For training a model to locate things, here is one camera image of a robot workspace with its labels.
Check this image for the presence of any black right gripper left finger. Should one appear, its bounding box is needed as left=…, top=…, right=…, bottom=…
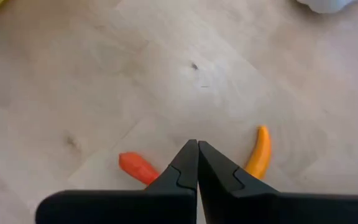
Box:
left=35, top=139, right=198, bottom=224

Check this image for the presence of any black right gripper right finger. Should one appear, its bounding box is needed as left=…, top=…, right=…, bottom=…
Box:
left=198, top=141, right=358, bottom=224

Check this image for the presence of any orange carrot toy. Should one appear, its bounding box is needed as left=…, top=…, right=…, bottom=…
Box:
left=118, top=151, right=161, bottom=187

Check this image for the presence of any orange chili pepper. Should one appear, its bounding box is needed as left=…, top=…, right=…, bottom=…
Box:
left=244, top=125, right=272, bottom=180

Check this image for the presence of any large white garlic bulb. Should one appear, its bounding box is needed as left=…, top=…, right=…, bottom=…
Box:
left=296, top=0, right=358, bottom=15

